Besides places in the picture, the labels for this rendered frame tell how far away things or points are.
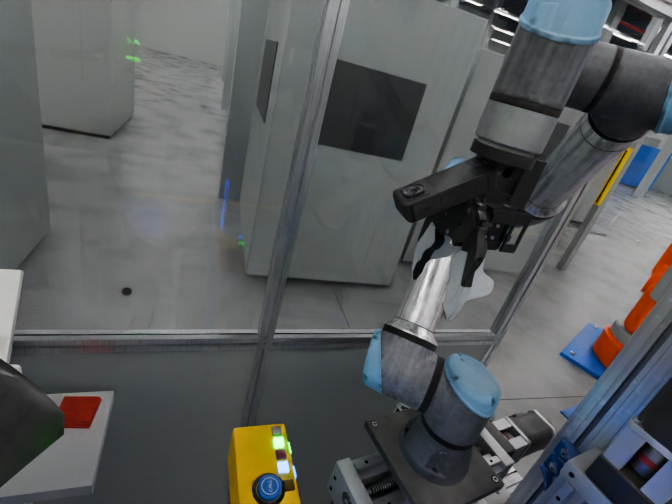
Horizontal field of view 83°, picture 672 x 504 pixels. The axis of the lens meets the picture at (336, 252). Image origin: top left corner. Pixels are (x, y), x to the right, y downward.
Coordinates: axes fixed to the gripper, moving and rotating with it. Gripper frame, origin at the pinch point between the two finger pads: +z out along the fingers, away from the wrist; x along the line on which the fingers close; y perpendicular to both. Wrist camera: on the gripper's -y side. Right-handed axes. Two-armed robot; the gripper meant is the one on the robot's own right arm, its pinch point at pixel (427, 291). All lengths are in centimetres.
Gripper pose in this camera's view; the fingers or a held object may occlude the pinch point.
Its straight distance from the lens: 52.9
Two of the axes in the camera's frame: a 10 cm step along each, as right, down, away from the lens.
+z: -2.5, 8.7, 4.4
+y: 9.2, 0.7, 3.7
